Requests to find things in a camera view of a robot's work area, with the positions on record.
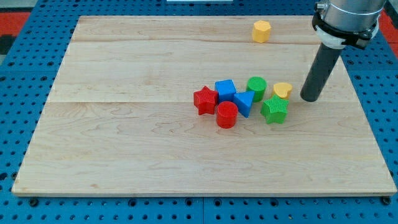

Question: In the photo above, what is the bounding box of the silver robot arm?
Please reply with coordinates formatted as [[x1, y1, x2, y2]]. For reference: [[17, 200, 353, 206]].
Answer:
[[312, 0, 386, 50]]

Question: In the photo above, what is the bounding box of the blue triangle block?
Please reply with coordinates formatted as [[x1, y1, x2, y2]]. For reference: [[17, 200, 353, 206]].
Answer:
[[233, 91, 254, 118]]

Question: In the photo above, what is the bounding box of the yellow hexagon block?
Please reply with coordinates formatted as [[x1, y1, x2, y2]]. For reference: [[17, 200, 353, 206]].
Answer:
[[252, 20, 272, 43]]

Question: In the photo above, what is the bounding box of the red star block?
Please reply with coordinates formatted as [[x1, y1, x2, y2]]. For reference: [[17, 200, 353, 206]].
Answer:
[[193, 86, 219, 115]]

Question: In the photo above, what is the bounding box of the red cylinder block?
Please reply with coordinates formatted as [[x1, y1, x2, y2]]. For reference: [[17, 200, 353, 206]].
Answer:
[[216, 101, 238, 129]]

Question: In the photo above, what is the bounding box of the blue cube block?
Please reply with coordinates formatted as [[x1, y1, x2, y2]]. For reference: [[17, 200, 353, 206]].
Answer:
[[215, 79, 236, 103]]

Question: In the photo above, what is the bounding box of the light wooden board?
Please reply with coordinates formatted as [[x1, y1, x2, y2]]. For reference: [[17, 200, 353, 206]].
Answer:
[[12, 16, 397, 197]]

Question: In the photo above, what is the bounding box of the green cylinder block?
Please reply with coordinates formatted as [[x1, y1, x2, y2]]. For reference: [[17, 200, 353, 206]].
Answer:
[[246, 77, 267, 102]]

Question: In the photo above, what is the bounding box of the green star block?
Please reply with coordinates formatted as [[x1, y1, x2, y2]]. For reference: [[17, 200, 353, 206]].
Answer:
[[261, 95, 289, 124]]

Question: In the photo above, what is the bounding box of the yellow heart block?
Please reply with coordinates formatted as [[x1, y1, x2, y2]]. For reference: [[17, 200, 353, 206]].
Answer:
[[272, 82, 293, 100]]

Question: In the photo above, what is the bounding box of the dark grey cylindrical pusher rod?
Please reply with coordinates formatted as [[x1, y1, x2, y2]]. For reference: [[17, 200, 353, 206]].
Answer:
[[300, 44, 342, 102]]

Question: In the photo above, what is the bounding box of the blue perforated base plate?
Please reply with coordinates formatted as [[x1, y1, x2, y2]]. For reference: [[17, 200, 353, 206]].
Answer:
[[1, 0, 397, 223]]

